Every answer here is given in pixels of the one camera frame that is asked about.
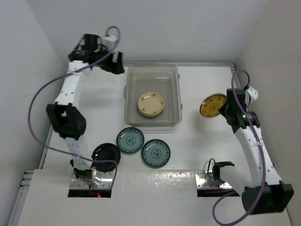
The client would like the metal base plate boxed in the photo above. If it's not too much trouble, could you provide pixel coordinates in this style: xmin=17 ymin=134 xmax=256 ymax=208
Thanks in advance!
xmin=69 ymin=169 xmax=114 ymax=190
xmin=195 ymin=170 xmax=232 ymax=190

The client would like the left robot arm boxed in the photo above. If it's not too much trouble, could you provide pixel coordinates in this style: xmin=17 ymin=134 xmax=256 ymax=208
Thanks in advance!
xmin=46 ymin=34 xmax=124 ymax=183

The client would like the teal patterned plate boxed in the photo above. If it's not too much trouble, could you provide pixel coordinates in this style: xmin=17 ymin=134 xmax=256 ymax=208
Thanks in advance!
xmin=141 ymin=139 xmax=171 ymax=169
xmin=116 ymin=127 xmax=145 ymax=154

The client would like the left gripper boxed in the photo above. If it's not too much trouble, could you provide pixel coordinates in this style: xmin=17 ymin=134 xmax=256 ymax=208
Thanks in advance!
xmin=92 ymin=46 xmax=123 ymax=74

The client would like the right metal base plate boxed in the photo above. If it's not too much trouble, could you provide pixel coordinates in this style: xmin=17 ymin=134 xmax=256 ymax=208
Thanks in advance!
xmin=195 ymin=170 xmax=232 ymax=190

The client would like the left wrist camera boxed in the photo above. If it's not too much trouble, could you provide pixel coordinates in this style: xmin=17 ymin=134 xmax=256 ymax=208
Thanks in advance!
xmin=102 ymin=35 xmax=118 ymax=51

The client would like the yellow patterned plate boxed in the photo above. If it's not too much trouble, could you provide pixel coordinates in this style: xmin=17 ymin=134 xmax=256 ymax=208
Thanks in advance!
xmin=199 ymin=94 xmax=226 ymax=118

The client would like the cream plate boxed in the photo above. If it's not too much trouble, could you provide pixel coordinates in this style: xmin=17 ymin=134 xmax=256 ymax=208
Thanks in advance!
xmin=137 ymin=92 xmax=165 ymax=115

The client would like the lime green plate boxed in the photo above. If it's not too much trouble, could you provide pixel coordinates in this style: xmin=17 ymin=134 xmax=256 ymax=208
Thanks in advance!
xmin=140 ymin=111 xmax=163 ymax=117

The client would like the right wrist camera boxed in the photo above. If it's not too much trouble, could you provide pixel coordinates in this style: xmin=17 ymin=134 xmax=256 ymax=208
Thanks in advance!
xmin=245 ymin=86 xmax=259 ymax=102

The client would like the clear plastic bin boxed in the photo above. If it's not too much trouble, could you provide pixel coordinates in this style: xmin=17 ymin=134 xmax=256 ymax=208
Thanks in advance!
xmin=123 ymin=65 xmax=182 ymax=127

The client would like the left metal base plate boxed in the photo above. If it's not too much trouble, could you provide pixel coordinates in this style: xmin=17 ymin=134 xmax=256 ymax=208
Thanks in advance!
xmin=69 ymin=169 xmax=114 ymax=190

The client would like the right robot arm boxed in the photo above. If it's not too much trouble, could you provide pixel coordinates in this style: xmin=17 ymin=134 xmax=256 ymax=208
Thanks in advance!
xmin=212 ymin=89 xmax=294 ymax=215

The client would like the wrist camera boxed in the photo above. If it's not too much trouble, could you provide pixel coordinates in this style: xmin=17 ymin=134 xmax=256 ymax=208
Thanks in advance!
xmin=102 ymin=35 xmax=118 ymax=51
xmin=245 ymin=86 xmax=259 ymax=102

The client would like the black plate left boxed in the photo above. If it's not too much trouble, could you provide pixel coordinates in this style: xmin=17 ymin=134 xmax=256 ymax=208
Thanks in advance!
xmin=92 ymin=143 xmax=121 ymax=172

